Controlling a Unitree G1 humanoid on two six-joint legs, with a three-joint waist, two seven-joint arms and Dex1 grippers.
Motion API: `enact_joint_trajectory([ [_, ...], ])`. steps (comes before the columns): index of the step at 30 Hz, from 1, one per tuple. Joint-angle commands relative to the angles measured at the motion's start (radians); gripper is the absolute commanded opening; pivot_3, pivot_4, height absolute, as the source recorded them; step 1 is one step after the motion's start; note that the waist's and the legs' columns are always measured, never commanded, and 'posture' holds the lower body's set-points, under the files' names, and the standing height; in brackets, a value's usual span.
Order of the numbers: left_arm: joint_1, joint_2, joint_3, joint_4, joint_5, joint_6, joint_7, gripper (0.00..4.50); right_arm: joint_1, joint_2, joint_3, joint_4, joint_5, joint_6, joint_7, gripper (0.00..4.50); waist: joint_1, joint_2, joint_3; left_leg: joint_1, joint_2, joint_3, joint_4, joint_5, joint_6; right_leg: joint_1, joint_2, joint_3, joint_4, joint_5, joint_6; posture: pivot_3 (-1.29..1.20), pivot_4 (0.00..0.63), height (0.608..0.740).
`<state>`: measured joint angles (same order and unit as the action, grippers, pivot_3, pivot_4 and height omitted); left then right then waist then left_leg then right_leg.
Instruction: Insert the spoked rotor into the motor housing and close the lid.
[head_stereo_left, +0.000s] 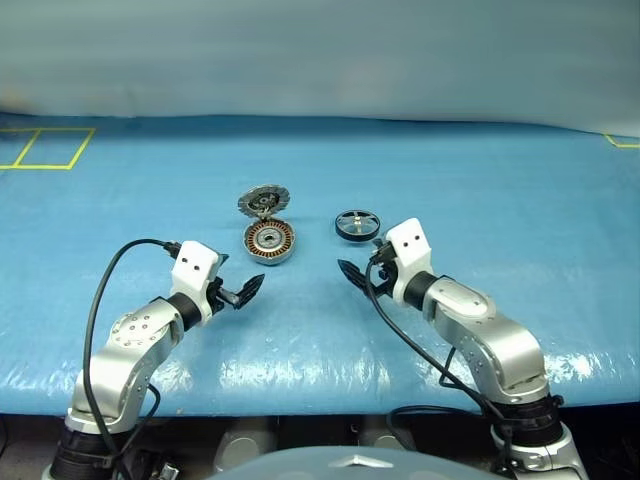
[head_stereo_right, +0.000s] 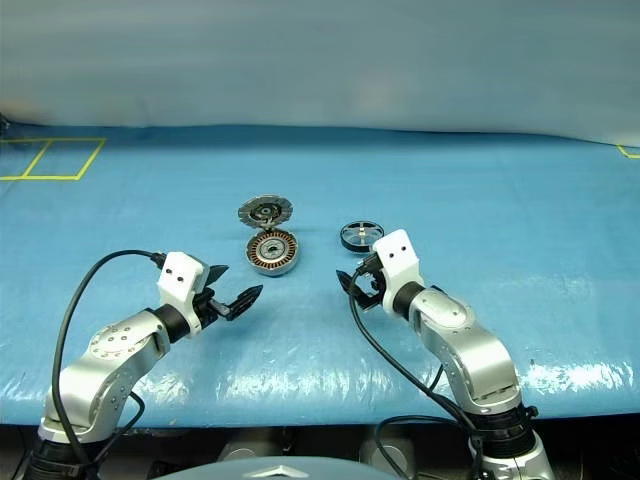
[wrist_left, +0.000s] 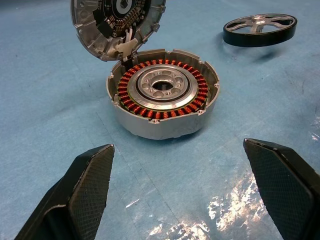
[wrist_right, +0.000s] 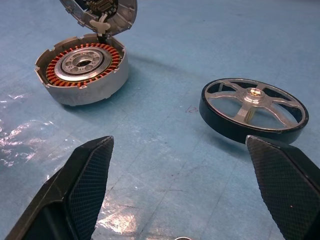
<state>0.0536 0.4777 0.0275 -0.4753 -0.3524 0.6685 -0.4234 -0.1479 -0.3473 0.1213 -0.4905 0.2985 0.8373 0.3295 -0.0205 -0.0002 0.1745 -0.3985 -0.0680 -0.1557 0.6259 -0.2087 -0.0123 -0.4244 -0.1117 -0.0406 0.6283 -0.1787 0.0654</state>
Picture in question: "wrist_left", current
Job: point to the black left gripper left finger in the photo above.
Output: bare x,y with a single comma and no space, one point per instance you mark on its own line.
85,195

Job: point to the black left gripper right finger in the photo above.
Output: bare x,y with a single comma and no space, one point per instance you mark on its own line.
287,190

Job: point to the silver motor housing copper windings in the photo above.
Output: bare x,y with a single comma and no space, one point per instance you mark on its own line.
162,127

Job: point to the blue plastic table cover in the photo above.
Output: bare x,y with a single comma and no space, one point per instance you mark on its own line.
50,100

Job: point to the dark metal gear disc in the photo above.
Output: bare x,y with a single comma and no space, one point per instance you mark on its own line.
85,32

